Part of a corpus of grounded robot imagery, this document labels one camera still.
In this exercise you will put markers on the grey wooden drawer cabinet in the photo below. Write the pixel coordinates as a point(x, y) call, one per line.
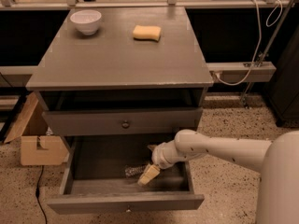
point(110, 96)

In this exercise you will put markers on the closed grey top drawer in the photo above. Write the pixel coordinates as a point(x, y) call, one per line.
point(76, 123)

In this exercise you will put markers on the clear plastic water bottle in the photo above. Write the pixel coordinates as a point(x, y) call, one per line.
point(133, 171)

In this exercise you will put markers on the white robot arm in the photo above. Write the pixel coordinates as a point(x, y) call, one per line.
point(276, 161)

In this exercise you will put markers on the open grey middle drawer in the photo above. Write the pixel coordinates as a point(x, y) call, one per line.
point(95, 181)

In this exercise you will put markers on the cardboard box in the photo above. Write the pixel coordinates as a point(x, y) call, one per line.
point(38, 145)

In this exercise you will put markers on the grey metal rail frame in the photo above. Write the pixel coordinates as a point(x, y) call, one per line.
point(243, 70)

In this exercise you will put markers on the white ceramic bowl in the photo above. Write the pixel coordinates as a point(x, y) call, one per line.
point(86, 21)

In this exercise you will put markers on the yellow sponge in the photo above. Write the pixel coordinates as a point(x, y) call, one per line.
point(147, 32)

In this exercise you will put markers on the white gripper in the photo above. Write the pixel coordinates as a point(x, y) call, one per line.
point(159, 156)

